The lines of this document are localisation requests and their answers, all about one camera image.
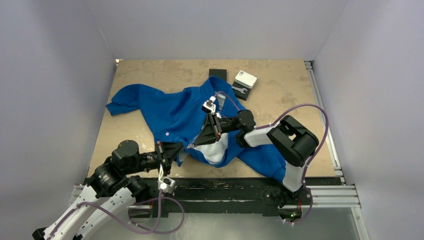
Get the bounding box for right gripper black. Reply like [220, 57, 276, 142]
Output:
[194, 112, 240, 146]

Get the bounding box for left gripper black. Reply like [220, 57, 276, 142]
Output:
[124, 140, 184, 176]

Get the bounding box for blue zip jacket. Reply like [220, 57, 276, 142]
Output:
[106, 76, 286, 183]

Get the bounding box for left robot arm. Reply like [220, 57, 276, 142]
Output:
[32, 140, 184, 240]

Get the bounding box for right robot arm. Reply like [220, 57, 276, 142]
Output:
[191, 110, 319, 204]

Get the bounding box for black flat block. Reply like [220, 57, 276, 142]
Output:
[231, 82, 251, 101]
[208, 68, 228, 82]

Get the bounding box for silver wrench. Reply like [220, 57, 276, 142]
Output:
[232, 86, 248, 95]

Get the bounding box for white small box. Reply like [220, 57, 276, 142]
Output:
[234, 70, 258, 89]

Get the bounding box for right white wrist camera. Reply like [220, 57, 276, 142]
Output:
[201, 96, 217, 114]

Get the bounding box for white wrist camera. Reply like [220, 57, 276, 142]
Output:
[157, 164, 176, 194]
[201, 96, 217, 114]

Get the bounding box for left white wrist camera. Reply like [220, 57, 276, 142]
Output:
[157, 164, 176, 194]

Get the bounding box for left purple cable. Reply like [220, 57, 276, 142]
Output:
[46, 190, 186, 240]

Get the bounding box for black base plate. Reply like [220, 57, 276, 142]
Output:
[82, 177, 342, 218]

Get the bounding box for right side aluminium rail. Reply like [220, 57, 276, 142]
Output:
[304, 60, 345, 180]

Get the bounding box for aluminium frame rail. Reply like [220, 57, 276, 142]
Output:
[59, 184, 371, 240]

